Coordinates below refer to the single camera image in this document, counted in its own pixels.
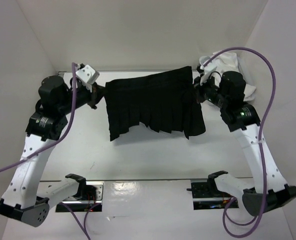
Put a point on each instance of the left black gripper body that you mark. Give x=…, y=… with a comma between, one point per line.
x=83, y=95

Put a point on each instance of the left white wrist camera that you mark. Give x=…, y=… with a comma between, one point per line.
x=87, y=76

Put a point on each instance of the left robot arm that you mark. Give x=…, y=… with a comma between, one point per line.
x=49, y=125

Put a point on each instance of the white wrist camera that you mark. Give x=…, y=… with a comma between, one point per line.
x=87, y=76
x=205, y=72

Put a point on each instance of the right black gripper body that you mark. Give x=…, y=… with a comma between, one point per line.
x=212, y=93

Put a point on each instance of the white skirt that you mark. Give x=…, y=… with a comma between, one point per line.
x=230, y=61

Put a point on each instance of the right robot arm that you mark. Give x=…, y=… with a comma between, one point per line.
x=269, y=188

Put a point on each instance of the black pleated skirt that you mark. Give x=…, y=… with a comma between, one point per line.
x=163, y=102

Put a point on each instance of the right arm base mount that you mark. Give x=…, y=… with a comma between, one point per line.
x=204, y=198

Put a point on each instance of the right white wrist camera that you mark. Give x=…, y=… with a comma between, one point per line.
x=205, y=72

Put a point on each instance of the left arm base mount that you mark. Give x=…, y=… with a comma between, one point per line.
x=90, y=201

